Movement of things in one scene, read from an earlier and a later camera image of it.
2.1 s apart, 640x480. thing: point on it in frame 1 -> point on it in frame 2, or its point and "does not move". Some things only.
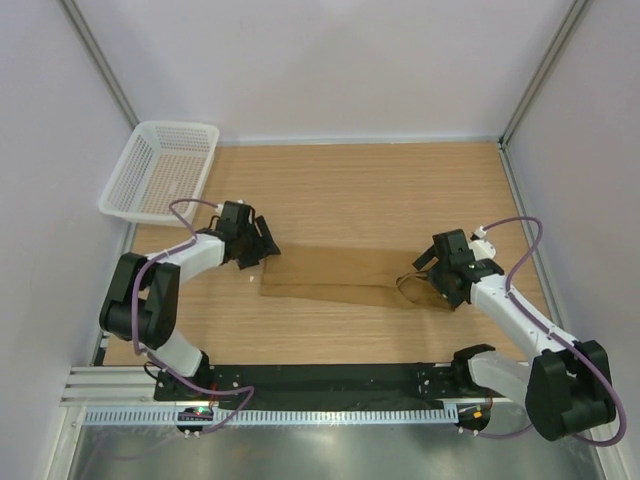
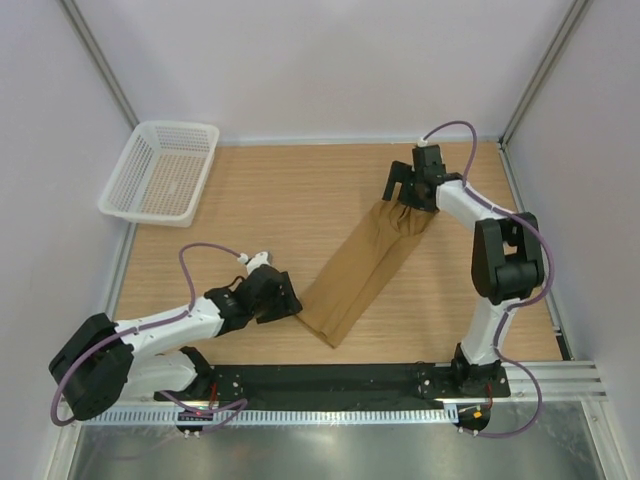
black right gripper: (453, 297) -> (402, 173)
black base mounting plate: (326, 384) does not move
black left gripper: (264, 244) -> (287, 303)
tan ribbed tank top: (383, 276) -> (362, 270)
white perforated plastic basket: (162, 162) does not move
